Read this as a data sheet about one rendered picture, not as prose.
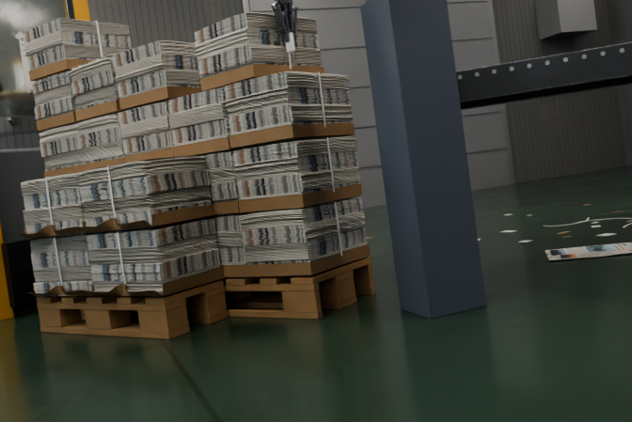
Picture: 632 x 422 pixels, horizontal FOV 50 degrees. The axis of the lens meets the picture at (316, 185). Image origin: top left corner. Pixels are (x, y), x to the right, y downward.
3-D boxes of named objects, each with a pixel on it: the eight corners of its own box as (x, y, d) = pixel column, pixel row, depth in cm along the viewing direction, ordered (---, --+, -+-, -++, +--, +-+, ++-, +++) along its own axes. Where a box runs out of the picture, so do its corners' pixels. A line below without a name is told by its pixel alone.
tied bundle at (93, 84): (118, 112, 271) (109, 54, 271) (75, 122, 289) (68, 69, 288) (188, 111, 301) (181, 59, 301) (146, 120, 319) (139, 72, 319)
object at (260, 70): (254, 76, 230) (252, 63, 230) (201, 90, 249) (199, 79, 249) (286, 76, 242) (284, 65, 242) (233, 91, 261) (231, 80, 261)
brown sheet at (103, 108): (117, 110, 271) (115, 100, 271) (75, 120, 289) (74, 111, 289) (187, 109, 302) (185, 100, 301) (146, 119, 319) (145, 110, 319)
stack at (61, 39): (102, 313, 290) (59, 15, 287) (61, 312, 308) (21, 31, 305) (169, 293, 321) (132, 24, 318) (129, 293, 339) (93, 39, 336)
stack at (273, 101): (319, 320, 222) (284, 69, 220) (101, 313, 291) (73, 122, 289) (378, 292, 253) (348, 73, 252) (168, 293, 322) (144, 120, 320)
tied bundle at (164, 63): (167, 99, 254) (159, 38, 253) (118, 111, 271) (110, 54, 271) (236, 100, 284) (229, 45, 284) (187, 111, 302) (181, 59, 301)
